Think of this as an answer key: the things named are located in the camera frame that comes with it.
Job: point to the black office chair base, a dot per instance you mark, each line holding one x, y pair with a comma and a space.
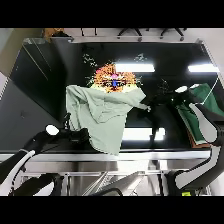
172, 32
130, 31

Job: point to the dark green garment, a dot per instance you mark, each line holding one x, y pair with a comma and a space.
213, 99

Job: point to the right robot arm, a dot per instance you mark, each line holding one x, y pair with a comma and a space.
204, 124

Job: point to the silver frame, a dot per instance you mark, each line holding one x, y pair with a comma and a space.
100, 156

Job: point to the pale green T-shirt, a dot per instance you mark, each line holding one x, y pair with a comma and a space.
106, 116

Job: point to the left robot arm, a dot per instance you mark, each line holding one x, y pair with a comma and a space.
16, 167

